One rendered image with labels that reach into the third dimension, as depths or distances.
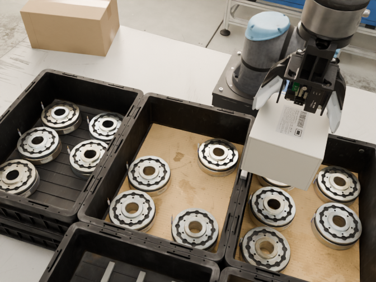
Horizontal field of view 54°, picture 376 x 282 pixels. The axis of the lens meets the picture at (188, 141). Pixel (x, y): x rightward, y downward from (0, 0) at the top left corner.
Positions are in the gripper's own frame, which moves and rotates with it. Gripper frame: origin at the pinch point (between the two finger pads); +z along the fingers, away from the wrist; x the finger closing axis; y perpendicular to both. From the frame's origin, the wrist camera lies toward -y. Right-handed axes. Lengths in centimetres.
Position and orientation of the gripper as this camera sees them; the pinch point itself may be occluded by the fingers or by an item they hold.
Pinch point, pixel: (292, 118)
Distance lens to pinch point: 69.4
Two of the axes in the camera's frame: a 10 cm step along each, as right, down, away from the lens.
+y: -3.7, 7.0, -6.2
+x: 9.3, 3.0, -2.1
